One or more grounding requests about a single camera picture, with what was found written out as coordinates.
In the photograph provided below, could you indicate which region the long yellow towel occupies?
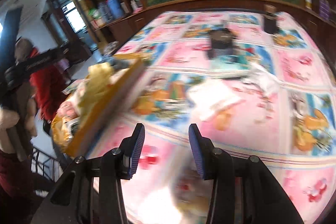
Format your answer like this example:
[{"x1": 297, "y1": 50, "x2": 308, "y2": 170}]
[{"x1": 76, "y1": 62, "x2": 114, "y2": 121}]

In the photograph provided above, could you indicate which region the teal cartoon tissue pack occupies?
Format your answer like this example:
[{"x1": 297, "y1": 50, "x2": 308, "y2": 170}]
[{"x1": 210, "y1": 55, "x2": 251, "y2": 79}]

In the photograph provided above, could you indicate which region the pink plush toy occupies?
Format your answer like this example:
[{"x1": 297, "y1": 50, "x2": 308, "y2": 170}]
[{"x1": 57, "y1": 101, "x2": 79, "y2": 121}]

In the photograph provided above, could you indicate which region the operator hand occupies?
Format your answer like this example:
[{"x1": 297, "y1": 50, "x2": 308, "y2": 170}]
[{"x1": 1, "y1": 96, "x2": 37, "y2": 162}]

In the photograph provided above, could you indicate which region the person in red jacket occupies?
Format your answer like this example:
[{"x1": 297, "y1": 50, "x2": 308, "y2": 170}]
[{"x1": 15, "y1": 38, "x2": 67, "y2": 134}]

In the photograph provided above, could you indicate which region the yellow cardboard box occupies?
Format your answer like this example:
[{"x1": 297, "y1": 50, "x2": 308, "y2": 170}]
[{"x1": 51, "y1": 53, "x2": 145, "y2": 157}]

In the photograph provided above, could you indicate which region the colourful cartoon tablecloth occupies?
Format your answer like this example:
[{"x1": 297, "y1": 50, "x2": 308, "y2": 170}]
[{"x1": 91, "y1": 11, "x2": 335, "y2": 223}]

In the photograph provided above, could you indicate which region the large black electric motor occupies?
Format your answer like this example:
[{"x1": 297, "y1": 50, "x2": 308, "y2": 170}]
[{"x1": 207, "y1": 20, "x2": 237, "y2": 60}]

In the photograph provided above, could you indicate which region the dark wooden cabinet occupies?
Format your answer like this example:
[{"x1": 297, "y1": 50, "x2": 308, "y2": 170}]
[{"x1": 92, "y1": 0, "x2": 336, "y2": 57}]

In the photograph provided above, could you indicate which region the blue thermos jug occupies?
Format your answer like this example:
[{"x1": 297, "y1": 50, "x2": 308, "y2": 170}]
[{"x1": 107, "y1": 0, "x2": 124, "y2": 19}]

